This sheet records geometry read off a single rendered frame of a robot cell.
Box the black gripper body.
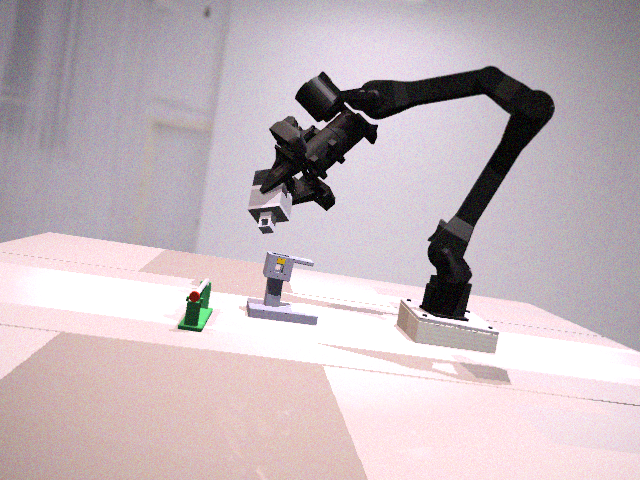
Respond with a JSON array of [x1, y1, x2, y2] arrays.
[[269, 121, 347, 211]]

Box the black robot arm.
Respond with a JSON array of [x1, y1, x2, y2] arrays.
[[295, 66, 555, 322]]

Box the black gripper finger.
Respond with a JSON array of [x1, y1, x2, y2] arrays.
[[260, 145, 302, 194], [292, 176, 319, 206]]

